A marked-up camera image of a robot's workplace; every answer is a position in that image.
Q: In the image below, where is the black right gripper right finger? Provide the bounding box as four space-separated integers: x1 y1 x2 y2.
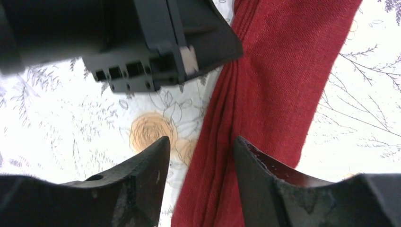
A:
234 137 401 227

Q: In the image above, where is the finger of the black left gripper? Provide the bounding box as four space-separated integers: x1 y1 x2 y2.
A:
167 0 243 85

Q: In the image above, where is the dark red cloth napkin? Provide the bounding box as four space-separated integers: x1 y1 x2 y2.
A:
171 0 361 227

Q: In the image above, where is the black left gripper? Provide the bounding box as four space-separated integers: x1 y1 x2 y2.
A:
0 0 175 93

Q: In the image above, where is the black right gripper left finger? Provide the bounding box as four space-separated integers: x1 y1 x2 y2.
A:
0 136 170 227

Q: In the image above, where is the floral patterned tablecloth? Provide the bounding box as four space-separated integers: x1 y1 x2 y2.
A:
0 0 401 227

